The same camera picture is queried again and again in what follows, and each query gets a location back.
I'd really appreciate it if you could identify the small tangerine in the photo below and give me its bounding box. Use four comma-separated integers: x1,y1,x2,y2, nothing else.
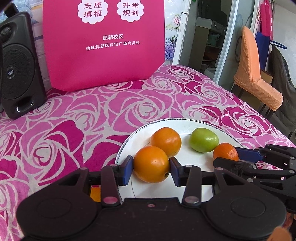
213,143,239,161

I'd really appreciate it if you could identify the large orange fruit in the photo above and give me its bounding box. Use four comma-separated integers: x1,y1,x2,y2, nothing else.
133,146,170,183

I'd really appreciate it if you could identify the orange fruit back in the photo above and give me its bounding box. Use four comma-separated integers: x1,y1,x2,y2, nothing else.
150,127,182,158

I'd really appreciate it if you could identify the right hand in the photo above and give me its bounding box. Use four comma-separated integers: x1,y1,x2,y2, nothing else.
267,213,295,241

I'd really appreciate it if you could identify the green apple on plate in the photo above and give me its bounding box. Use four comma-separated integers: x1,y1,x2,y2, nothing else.
189,128,219,153

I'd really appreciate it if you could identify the white round plate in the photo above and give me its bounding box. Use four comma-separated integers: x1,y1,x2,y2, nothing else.
115,118,243,201

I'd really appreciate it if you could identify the pink floral tablecloth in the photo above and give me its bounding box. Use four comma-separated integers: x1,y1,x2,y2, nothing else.
1,65,292,240

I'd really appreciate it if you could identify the orange covered chair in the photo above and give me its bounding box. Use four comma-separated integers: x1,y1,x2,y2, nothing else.
231,26,283,120

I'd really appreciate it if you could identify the black speaker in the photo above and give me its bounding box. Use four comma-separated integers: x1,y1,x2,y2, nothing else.
1,3,46,120

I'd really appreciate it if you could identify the pink tote bag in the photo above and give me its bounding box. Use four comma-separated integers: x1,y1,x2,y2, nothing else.
43,1,165,91

